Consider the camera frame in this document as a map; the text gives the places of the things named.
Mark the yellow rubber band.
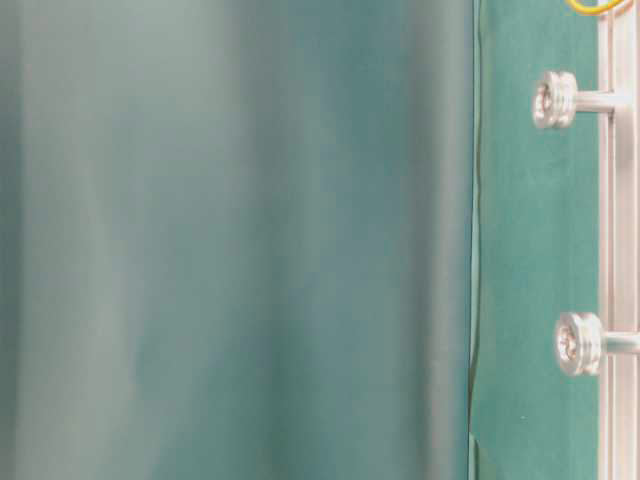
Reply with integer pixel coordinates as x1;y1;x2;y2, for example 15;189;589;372
566;0;625;16

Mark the silver pulley shaft far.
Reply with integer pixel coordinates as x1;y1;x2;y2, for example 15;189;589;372
531;71;619;129

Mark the silver pulley shaft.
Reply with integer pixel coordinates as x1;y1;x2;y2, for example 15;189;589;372
531;71;619;129
554;312;639;377

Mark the silver pulley shaft near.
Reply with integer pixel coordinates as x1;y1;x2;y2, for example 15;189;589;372
554;312;639;377

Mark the aluminium extrusion rail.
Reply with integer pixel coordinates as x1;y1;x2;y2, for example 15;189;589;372
598;1;639;479

